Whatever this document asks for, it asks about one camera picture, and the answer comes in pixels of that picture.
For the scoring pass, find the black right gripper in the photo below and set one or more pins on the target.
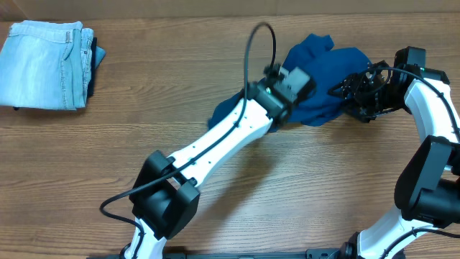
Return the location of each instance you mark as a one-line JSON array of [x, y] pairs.
[[353, 92]]

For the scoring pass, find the dark blue polo shirt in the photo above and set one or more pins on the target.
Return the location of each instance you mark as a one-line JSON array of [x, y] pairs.
[[328, 66]]

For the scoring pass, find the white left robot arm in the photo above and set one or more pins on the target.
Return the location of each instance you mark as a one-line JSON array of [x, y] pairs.
[[167, 190]]

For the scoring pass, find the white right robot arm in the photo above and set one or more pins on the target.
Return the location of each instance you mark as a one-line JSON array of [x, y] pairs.
[[425, 202]]

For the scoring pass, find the folded dark navy garment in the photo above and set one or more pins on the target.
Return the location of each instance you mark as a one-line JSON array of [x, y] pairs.
[[98, 54]]

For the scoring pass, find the folded light blue jeans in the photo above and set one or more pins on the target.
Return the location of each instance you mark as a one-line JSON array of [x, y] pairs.
[[46, 65]]

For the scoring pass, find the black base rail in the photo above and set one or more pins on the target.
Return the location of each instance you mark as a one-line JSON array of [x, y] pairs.
[[244, 254]]

